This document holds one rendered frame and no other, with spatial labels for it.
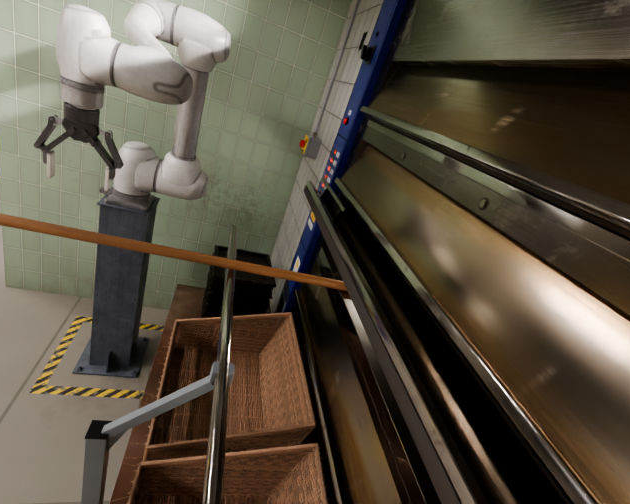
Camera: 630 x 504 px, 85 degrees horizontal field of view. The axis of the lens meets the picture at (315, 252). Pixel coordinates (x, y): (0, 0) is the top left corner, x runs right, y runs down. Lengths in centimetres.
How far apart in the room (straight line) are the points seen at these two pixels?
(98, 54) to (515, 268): 96
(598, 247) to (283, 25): 188
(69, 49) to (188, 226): 152
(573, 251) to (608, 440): 22
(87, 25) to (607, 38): 96
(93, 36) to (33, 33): 134
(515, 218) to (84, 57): 94
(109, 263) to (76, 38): 113
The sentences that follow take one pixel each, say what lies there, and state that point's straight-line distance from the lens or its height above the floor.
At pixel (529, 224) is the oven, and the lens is 61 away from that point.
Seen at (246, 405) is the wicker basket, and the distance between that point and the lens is 148.
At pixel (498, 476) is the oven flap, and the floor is 140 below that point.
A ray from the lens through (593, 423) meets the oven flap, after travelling 52.
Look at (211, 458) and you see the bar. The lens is 66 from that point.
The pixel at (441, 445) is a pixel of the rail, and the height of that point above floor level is 142.
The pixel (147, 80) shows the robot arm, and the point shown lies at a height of 162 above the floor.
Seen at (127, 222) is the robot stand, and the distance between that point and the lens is 179.
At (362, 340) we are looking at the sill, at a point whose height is 118.
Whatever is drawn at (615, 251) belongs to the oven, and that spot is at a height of 168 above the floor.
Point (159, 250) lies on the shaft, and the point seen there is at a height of 120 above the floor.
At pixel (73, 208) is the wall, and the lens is 252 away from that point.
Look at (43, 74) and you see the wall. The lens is 236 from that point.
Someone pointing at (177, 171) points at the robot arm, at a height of 123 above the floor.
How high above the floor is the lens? 173
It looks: 24 degrees down
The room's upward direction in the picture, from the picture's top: 21 degrees clockwise
